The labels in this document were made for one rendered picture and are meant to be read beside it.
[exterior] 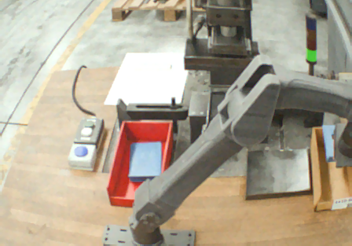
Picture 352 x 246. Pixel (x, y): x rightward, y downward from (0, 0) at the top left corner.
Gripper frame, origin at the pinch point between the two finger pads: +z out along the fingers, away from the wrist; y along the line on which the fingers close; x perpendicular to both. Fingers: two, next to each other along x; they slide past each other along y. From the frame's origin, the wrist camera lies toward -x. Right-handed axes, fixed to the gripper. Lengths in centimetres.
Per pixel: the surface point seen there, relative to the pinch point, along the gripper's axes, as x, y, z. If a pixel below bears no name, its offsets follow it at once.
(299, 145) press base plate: 8.9, 10.2, 18.2
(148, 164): 47.0, 3.5, 13.7
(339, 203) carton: -1.2, -11.3, 2.4
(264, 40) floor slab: 3, 167, 219
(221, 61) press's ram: 30.7, 22.9, -0.8
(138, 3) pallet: 104, 207, 228
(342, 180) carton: -3.7, -3.4, 9.1
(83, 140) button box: 65, 9, 15
